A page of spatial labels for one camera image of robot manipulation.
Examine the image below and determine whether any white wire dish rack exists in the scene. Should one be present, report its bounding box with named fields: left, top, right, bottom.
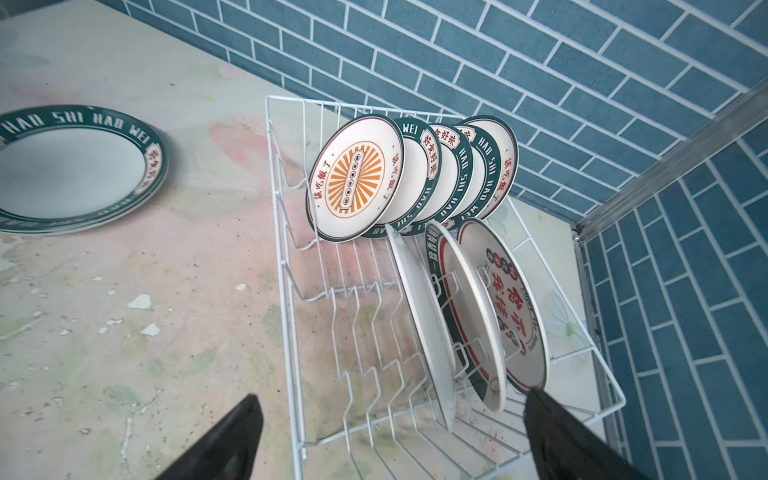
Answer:
left=264, top=94, right=627, bottom=480

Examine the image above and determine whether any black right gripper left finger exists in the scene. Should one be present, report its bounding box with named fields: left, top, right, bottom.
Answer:
left=157, top=393, right=264, bottom=480

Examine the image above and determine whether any orange sunburst small plate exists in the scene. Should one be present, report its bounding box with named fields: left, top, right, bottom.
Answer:
left=306, top=114, right=405, bottom=243

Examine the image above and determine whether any green rim small plate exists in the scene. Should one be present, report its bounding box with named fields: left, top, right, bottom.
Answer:
left=363, top=117, right=442, bottom=239
left=401, top=123, right=473, bottom=236
left=443, top=122, right=501, bottom=230

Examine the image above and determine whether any red rim small plate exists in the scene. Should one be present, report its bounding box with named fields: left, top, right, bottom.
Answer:
left=462, top=115, right=519, bottom=219

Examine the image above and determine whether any aluminium right corner post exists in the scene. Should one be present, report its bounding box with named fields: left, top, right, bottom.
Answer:
left=572, top=77, right=768, bottom=244

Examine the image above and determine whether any large green rim plate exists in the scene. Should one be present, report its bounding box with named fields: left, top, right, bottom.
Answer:
left=1, top=105, right=169, bottom=219

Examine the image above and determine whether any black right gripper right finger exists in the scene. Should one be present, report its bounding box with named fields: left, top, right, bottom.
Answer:
left=524, top=389, right=646, bottom=480

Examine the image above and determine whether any large red character plate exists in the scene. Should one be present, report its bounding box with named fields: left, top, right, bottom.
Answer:
left=425, top=220, right=506, bottom=413
left=1, top=197, right=149, bottom=235
left=458, top=219, right=549, bottom=393

